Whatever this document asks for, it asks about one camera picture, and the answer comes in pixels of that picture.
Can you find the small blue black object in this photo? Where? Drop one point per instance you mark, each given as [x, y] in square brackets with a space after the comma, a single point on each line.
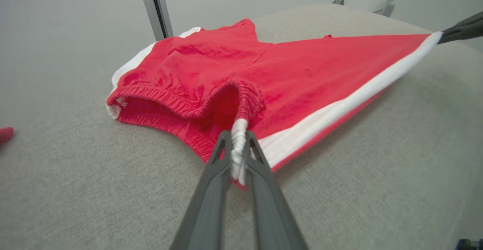
[469, 244]

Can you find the red shorts with white stripes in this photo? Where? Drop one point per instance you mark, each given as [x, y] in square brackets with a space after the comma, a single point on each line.
[302, 65]

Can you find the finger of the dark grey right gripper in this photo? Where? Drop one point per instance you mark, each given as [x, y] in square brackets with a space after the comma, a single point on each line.
[468, 22]
[464, 36]

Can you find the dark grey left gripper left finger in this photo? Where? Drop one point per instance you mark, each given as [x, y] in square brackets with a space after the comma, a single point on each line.
[209, 204]

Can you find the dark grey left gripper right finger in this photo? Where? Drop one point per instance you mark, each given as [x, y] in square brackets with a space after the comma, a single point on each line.
[268, 204]

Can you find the red and white jacket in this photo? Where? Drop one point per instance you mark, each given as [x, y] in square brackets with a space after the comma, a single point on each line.
[5, 135]

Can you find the grey partition post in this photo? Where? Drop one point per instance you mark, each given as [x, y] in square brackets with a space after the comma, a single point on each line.
[155, 5]

